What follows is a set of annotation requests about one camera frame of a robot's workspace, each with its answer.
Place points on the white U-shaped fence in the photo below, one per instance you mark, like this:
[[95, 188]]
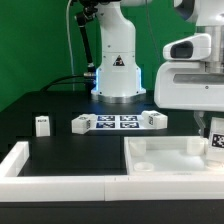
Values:
[[142, 185]]

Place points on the AprilTag marker sheet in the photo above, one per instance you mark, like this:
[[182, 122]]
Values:
[[117, 122]]

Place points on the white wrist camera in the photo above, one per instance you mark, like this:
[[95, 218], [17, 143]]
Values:
[[192, 48]]

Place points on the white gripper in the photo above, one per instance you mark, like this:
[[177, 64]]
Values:
[[187, 86]]

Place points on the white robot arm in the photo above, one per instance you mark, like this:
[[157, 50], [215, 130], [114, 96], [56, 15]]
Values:
[[118, 79]]

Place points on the white square tabletop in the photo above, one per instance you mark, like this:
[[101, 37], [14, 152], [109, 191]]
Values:
[[168, 155]]

